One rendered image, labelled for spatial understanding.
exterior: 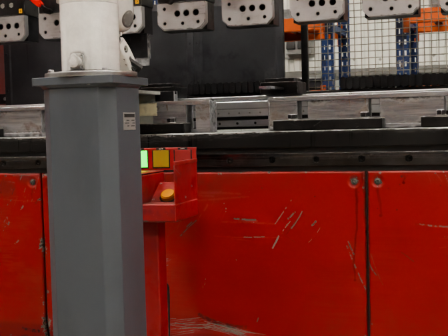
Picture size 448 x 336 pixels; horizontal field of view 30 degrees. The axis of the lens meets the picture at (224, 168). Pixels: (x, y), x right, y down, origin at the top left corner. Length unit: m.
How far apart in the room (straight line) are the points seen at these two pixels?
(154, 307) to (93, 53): 0.76
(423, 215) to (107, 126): 0.90
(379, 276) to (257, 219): 0.36
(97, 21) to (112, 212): 0.38
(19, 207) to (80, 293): 0.92
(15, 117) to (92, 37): 1.06
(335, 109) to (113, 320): 0.95
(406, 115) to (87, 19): 0.97
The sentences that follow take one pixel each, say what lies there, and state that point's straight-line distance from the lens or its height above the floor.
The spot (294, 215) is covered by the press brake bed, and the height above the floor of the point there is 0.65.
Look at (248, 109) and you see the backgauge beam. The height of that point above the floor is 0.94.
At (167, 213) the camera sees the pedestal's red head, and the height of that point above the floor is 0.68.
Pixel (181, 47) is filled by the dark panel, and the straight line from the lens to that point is 3.05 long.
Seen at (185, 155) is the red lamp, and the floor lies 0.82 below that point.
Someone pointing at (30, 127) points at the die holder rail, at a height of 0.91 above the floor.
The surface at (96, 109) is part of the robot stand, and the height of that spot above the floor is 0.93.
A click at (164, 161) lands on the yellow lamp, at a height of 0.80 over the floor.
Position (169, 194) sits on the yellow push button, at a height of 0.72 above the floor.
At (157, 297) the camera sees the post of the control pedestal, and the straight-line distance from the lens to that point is 2.17.
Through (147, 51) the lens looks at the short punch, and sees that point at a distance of 2.54.
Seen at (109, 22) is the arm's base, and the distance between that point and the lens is 1.73.
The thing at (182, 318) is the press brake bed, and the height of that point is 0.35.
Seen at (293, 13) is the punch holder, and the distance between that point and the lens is 2.36.
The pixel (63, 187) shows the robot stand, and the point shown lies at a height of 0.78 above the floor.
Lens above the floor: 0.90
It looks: 3 degrees down
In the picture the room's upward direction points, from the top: 2 degrees counter-clockwise
